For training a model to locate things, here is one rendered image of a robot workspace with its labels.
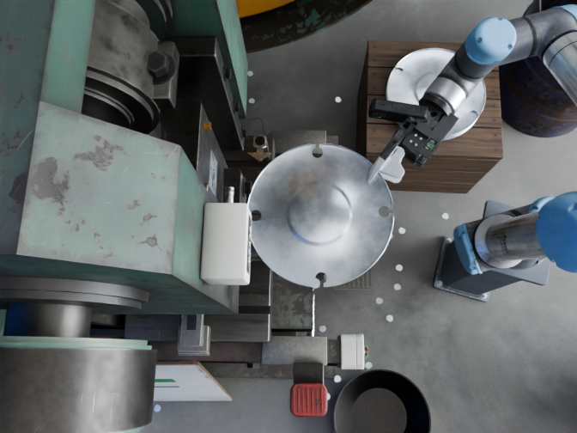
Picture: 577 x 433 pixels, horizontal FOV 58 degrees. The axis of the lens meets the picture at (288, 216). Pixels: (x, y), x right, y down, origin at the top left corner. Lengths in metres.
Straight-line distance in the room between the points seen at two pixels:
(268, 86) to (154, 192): 1.69
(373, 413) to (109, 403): 1.43
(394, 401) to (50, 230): 1.57
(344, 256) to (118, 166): 0.70
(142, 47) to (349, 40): 1.70
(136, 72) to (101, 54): 0.03
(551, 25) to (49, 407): 0.97
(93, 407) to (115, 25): 0.30
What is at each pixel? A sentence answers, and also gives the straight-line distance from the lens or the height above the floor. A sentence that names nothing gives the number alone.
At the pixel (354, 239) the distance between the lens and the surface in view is 1.01.
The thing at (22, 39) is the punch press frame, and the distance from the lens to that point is 0.38.
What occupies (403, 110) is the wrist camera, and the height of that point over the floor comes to 0.84.
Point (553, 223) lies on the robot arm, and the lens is 0.86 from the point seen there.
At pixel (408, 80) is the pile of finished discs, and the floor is 0.38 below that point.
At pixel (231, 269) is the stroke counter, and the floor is 1.33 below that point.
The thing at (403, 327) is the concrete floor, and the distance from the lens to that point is 1.81.
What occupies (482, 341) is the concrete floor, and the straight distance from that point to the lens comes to 1.88.
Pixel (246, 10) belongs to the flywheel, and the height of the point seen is 1.01.
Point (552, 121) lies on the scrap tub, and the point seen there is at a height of 0.14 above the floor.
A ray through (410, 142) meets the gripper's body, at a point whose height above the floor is 0.84.
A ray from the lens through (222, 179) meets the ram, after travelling 0.86.
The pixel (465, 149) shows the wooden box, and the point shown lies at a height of 0.35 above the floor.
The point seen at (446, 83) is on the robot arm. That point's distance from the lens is 1.09.
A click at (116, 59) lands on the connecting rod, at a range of 0.46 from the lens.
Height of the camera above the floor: 1.78
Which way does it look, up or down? 75 degrees down
